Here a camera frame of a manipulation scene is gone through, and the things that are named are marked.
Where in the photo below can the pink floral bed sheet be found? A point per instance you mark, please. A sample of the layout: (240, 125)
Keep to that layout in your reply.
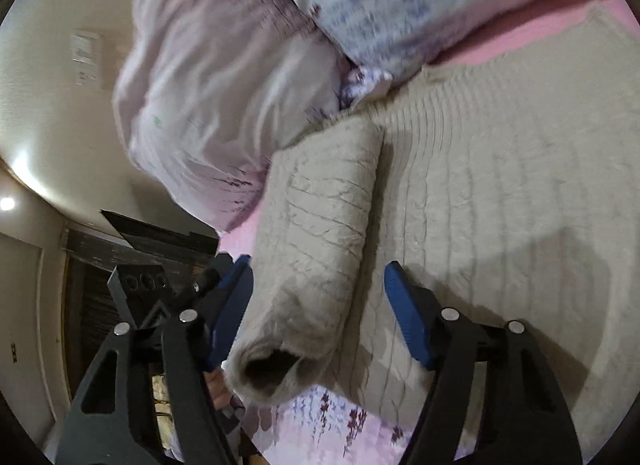
(320, 425)

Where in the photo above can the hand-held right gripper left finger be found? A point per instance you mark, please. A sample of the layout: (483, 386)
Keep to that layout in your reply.
(230, 315)

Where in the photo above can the dark wooden cabinet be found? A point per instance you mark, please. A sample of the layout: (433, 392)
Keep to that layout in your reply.
(90, 285)

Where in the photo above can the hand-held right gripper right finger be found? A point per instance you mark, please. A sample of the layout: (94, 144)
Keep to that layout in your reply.
(406, 315)

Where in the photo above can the black flat panel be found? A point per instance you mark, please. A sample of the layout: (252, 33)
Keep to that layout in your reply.
(160, 237)

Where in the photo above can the person's left hand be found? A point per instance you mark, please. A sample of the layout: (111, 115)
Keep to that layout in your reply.
(220, 390)

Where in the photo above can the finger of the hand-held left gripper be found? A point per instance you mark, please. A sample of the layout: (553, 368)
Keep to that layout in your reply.
(212, 277)

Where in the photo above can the white wall switch panel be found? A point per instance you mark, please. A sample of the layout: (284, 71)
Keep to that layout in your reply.
(86, 52)

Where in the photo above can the round ceiling light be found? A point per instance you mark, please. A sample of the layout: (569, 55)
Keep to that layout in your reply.
(7, 203)

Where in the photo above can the pink-white lavender print pillow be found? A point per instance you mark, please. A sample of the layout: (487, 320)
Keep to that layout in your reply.
(210, 95)

